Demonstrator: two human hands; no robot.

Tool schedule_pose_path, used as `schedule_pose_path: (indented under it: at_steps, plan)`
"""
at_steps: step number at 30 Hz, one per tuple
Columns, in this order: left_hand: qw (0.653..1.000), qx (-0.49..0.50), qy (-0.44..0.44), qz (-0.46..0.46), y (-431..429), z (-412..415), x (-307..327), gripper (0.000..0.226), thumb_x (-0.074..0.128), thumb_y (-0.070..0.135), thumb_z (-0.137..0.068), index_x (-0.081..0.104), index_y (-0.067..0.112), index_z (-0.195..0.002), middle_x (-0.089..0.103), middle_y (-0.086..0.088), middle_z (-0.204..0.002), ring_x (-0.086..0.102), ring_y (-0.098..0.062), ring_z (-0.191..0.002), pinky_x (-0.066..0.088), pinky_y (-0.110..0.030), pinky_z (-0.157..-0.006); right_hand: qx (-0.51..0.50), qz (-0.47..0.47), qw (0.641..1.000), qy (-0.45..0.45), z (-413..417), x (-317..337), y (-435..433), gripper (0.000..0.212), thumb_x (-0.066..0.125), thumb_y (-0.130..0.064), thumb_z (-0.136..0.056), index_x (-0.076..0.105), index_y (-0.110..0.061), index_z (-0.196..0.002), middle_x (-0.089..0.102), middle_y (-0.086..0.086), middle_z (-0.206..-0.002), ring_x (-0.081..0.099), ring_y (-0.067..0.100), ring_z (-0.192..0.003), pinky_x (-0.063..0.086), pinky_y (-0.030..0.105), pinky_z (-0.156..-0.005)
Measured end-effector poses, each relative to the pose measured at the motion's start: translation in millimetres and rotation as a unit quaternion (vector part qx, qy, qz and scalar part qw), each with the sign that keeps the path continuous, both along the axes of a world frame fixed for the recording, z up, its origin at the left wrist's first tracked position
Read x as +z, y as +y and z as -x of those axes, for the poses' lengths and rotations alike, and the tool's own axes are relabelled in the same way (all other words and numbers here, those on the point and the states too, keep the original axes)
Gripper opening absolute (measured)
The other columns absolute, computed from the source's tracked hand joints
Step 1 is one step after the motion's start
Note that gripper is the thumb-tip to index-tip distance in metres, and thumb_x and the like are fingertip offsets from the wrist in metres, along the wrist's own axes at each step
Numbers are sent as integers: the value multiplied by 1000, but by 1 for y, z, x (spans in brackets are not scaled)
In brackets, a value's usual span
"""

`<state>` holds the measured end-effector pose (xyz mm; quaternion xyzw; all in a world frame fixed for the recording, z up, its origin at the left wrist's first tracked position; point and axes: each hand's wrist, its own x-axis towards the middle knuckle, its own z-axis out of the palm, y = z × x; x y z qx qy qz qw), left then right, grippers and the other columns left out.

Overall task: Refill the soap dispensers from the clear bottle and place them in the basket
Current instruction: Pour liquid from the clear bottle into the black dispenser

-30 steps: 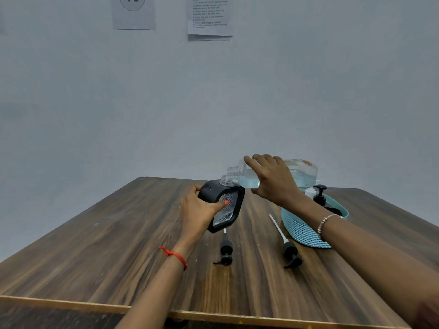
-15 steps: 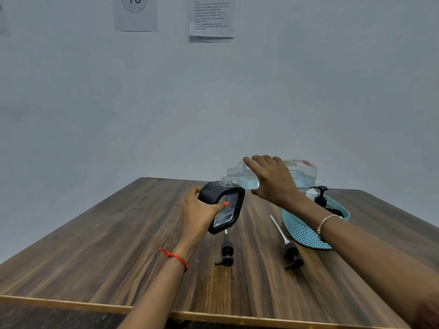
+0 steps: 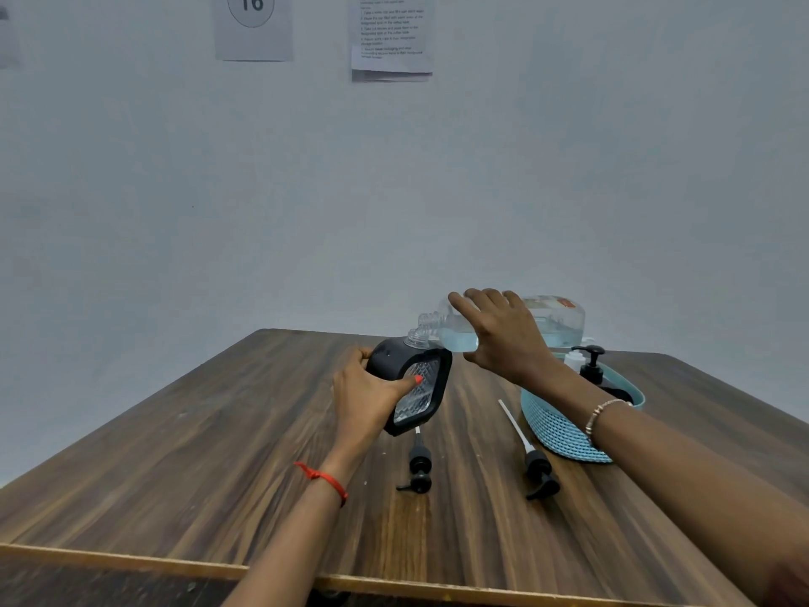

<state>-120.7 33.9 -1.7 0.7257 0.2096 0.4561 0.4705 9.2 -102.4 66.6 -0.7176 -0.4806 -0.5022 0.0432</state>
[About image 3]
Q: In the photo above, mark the person's left hand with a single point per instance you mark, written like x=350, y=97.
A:
x=363, y=404

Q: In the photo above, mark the person's right hand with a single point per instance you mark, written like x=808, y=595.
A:
x=505, y=341

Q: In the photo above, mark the tall clear plastic bottle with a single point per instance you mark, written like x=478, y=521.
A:
x=562, y=322

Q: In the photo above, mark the white pump head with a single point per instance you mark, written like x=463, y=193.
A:
x=574, y=360

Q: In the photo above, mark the black pump with short tube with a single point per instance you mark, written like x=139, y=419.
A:
x=593, y=371

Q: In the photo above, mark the black pump with long tube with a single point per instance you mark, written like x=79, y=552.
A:
x=537, y=464

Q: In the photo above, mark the person's left forearm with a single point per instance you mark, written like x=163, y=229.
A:
x=291, y=550

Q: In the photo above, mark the person's right forearm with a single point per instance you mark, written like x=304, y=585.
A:
x=682, y=493

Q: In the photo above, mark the teal plastic basket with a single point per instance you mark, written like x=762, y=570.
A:
x=556, y=429

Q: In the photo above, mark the paper sheet with text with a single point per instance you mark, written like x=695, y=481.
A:
x=392, y=31

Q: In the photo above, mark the paper sheet with circle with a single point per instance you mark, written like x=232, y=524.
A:
x=253, y=40

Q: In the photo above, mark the plain grey paper sheet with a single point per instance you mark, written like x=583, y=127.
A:
x=7, y=40

